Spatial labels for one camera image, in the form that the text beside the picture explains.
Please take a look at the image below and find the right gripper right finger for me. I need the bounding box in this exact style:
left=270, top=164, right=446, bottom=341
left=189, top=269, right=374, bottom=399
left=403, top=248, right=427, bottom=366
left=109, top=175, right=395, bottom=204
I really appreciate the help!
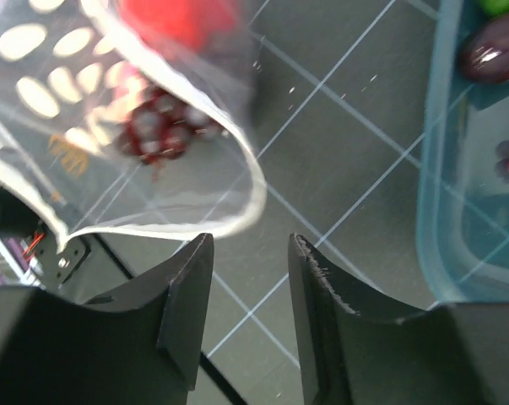
left=288, top=234, right=509, bottom=404

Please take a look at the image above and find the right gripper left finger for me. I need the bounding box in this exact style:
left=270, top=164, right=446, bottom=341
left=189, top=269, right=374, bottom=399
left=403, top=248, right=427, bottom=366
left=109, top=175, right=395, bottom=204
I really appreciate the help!
left=0, top=234, right=214, bottom=404

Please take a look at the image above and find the dark red grape bunch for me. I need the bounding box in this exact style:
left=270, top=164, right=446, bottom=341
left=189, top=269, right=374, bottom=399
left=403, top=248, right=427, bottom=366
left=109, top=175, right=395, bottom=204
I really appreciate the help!
left=115, top=86, right=226, bottom=166

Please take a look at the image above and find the clear dotted zip bag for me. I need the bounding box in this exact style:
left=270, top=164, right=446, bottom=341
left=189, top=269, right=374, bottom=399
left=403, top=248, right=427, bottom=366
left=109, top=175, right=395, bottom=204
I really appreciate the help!
left=0, top=1, right=267, bottom=247

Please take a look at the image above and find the purple eggplant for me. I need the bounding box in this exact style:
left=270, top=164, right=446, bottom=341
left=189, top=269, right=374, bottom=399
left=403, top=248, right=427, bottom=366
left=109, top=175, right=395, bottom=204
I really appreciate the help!
left=457, top=13, right=509, bottom=84

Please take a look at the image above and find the red tomato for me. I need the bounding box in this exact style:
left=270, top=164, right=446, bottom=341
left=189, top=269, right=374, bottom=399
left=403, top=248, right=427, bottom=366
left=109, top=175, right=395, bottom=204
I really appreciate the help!
left=117, top=0, right=241, bottom=50

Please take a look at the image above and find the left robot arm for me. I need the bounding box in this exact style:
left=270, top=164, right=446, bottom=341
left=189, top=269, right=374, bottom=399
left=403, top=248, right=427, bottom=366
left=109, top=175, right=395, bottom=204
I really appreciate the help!
left=0, top=186, right=45, bottom=239

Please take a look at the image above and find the blue plastic basket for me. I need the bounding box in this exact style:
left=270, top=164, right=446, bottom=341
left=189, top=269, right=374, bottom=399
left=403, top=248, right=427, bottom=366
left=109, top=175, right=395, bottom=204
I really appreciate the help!
left=416, top=1, right=509, bottom=302

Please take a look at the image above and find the green lime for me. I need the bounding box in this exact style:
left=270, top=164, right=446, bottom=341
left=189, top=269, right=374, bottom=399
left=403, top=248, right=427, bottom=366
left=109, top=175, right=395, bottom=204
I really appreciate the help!
left=477, top=0, right=509, bottom=18

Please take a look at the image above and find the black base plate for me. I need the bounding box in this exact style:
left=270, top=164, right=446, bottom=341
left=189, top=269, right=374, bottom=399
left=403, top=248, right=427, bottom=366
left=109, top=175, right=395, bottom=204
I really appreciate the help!
left=25, top=231, right=133, bottom=292

